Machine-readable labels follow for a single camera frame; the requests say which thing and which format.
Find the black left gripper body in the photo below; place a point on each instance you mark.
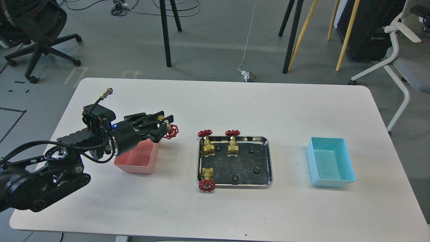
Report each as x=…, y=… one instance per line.
x=126, y=136

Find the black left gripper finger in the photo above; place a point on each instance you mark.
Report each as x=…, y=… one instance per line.
x=157, y=132
x=143, y=118

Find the brass valve red handle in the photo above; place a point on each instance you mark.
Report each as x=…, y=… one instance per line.
x=172, y=128

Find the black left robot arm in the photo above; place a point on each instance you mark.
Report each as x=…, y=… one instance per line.
x=37, y=174

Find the pink plastic box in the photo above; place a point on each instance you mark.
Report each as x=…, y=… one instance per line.
x=140, y=160

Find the brass valve top left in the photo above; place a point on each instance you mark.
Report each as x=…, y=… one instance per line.
x=208, y=147

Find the brass valve bottom left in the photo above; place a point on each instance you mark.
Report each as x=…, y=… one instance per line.
x=206, y=184

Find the brass valve top middle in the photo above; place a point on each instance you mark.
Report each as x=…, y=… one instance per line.
x=233, y=149

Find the blue plastic box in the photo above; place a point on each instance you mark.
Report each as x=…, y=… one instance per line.
x=329, y=162

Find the metal tray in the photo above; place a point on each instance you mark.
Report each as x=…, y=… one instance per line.
x=242, y=165

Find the white power adapter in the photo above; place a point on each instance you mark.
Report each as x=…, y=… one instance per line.
x=249, y=76

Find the black office chair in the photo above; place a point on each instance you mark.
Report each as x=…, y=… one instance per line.
x=37, y=24

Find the black tripod legs right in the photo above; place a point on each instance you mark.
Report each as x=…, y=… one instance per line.
x=292, y=36

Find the black cabinet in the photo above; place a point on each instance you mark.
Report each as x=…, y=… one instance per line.
x=368, y=41

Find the white office chair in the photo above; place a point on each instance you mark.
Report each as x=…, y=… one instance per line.
x=408, y=59

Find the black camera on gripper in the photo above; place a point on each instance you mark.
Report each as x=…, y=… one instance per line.
x=94, y=114

